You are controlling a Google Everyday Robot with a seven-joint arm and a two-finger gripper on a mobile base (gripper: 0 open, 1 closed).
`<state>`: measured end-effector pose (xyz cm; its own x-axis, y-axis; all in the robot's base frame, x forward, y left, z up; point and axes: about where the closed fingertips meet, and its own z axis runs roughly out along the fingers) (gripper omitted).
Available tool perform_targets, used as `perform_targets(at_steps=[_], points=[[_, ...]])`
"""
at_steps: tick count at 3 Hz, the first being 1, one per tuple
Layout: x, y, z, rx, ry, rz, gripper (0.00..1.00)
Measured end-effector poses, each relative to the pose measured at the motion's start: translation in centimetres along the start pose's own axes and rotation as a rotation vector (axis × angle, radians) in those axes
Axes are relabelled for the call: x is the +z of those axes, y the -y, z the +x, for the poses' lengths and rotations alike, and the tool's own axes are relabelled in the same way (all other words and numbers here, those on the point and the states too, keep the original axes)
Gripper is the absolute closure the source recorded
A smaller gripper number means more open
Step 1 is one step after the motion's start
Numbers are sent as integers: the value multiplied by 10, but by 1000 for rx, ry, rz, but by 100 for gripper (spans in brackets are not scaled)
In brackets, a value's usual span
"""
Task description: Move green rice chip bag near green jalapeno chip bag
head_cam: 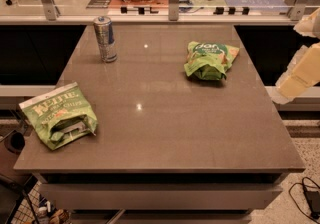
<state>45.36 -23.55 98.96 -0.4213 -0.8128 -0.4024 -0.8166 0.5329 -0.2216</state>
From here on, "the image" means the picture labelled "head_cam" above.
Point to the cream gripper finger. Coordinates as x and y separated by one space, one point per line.
309 26
302 72

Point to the green rice chip bag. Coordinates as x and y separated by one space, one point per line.
209 61

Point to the green jalapeno kettle chip bag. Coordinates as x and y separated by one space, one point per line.
60 116

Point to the silver blue energy drink can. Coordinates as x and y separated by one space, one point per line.
105 39

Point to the table drawer front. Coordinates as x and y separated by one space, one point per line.
160 196

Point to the black power adapter with cable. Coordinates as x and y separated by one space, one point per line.
311 192

